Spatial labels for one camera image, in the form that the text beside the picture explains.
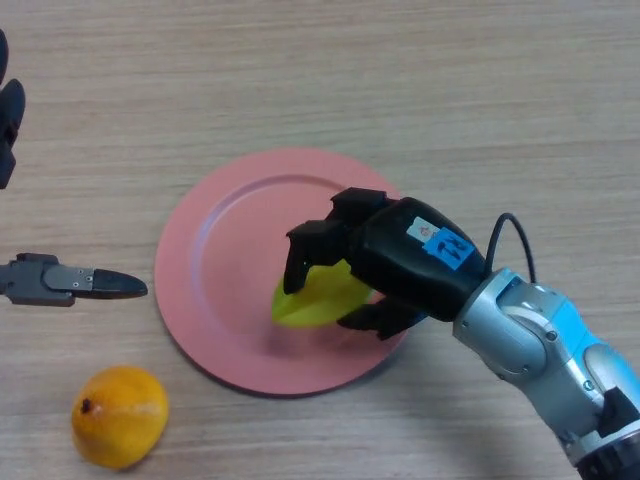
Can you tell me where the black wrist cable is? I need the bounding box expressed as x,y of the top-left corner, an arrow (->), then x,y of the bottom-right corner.
485,212 -> 537,285

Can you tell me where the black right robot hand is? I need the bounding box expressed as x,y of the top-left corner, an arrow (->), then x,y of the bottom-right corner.
282,187 -> 489,342

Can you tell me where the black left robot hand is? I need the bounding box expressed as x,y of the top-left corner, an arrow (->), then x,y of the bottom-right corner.
0,28 -> 149,308

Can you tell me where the yellow starfruit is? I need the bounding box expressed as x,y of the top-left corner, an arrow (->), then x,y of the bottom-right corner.
271,258 -> 374,330

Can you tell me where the round pink plate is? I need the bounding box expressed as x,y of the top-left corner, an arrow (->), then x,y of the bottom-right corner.
153,147 -> 416,399

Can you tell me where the orange pear-shaped fruit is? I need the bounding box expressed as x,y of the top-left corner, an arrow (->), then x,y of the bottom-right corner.
70,365 -> 170,471

